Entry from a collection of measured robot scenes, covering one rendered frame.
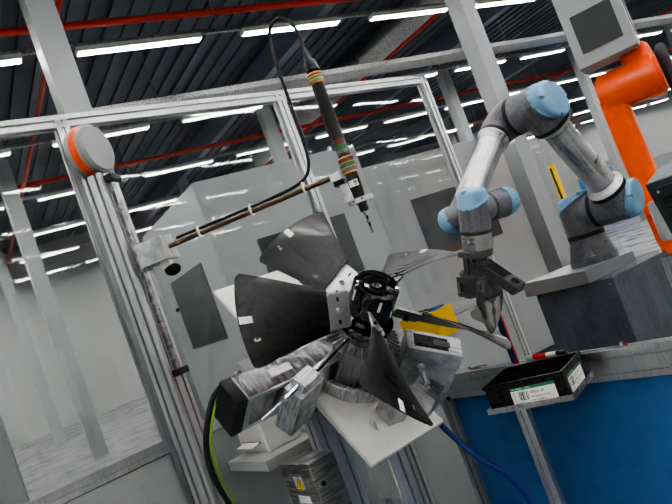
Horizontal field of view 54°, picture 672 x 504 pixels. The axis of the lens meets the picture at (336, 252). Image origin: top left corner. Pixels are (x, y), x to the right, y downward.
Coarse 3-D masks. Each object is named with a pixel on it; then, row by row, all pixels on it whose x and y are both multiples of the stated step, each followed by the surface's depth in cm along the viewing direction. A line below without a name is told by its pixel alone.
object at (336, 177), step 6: (336, 174) 173; (342, 174) 175; (336, 180) 173; (342, 180) 172; (336, 186) 173; (342, 186) 173; (348, 186) 175; (342, 192) 173; (348, 192) 173; (348, 198) 173; (360, 198) 170; (366, 198) 170; (372, 198) 173; (348, 204) 173; (354, 204) 172
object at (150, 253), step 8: (152, 240) 187; (160, 240) 187; (168, 240) 190; (136, 248) 189; (144, 248) 188; (152, 248) 187; (160, 248) 187; (168, 248) 189; (176, 248) 193; (136, 256) 190; (144, 256) 188; (152, 256) 188; (160, 256) 187; (168, 256) 187; (176, 256) 191; (144, 264) 188; (152, 264) 188; (160, 264) 194
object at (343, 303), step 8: (328, 296) 160; (336, 296) 161; (344, 296) 162; (328, 304) 160; (336, 304) 161; (344, 304) 162; (336, 312) 161; (344, 312) 162; (336, 320) 161; (344, 320) 162; (336, 328) 161
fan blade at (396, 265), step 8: (392, 256) 196; (400, 256) 193; (408, 256) 190; (416, 256) 187; (424, 256) 185; (432, 256) 184; (440, 256) 183; (448, 256) 183; (392, 264) 189; (400, 264) 185; (408, 264) 180; (416, 264) 179; (424, 264) 177; (384, 272) 185; (392, 272) 180; (400, 272) 175; (408, 272) 174
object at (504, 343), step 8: (424, 312) 163; (424, 320) 169; (432, 320) 166; (440, 320) 161; (448, 320) 161; (456, 328) 173; (464, 328) 157; (472, 328) 161; (488, 336) 157; (496, 336) 163; (504, 344) 156
